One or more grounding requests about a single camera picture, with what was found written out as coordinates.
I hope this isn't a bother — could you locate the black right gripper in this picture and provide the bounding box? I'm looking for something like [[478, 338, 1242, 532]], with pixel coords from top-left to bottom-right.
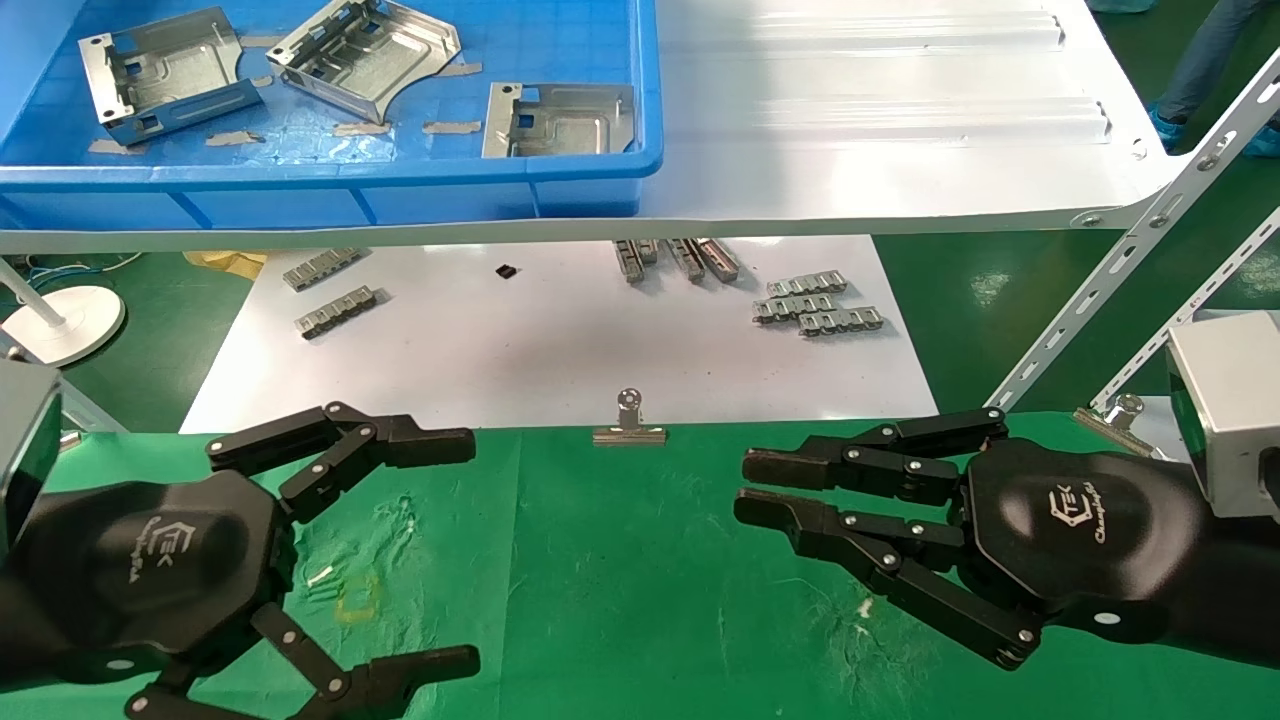
[[733, 408, 1217, 671]]

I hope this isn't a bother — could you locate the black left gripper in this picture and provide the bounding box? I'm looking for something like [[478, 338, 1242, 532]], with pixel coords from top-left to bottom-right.
[[20, 470, 481, 720]]

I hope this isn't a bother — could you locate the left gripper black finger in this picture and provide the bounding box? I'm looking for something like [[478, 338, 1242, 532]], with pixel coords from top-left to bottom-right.
[[207, 402, 477, 523]]

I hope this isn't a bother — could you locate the silver sheet metal bracket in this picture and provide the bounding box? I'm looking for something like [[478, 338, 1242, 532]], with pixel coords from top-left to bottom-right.
[[265, 0, 463, 126], [482, 82, 638, 159], [78, 7, 266, 148]]

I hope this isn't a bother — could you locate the white plain shelf board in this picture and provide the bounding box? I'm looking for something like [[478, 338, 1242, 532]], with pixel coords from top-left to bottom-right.
[[180, 235, 941, 434]]

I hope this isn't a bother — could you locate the silver binder clip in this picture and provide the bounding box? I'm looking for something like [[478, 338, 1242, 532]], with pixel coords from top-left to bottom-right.
[[1075, 393, 1166, 459], [593, 388, 668, 446]]

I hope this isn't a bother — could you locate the green table cloth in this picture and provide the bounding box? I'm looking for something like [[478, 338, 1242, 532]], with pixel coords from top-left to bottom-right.
[[0, 412, 1280, 720]]

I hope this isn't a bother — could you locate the yellow crumpled bag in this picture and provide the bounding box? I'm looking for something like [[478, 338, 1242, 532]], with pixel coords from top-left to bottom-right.
[[183, 250, 269, 280]]

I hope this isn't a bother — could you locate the blue plastic bin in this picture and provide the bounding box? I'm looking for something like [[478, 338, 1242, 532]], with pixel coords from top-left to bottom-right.
[[0, 0, 665, 232]]

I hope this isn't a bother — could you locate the white ribbed shelf board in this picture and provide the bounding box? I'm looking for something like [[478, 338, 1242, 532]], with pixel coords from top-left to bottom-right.
[[0, 0, 1193, 256]]

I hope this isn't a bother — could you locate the white round stand base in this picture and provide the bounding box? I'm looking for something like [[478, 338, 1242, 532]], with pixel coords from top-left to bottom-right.
[[0, 258, 127, 368]]

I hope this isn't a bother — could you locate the grey trouser leg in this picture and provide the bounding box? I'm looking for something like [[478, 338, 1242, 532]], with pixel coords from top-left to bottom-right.
[[1155, 0, 1269, 126]]

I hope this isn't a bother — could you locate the white slotted angle post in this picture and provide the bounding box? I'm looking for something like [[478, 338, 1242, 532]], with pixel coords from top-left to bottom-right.
[[1085, 205, 1280, 413], [58, 378, 129, 433], [985, 75, 1280, 413]]

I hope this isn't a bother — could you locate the thin floor cable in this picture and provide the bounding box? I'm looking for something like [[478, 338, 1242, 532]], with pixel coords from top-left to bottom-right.
[[20, 252, 146, 283]]

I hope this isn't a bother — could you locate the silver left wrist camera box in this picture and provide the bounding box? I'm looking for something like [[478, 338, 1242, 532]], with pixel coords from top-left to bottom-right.
[[0, 360, 63, 556]]

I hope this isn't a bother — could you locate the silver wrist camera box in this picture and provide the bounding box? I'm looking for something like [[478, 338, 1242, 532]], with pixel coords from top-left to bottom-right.
[[1165, 310, 1280, 519], [0, 360, 63, 556]]

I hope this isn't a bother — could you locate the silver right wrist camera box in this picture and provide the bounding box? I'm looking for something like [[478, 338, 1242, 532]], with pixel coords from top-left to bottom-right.
[[1165, 310, 1280, 519]]

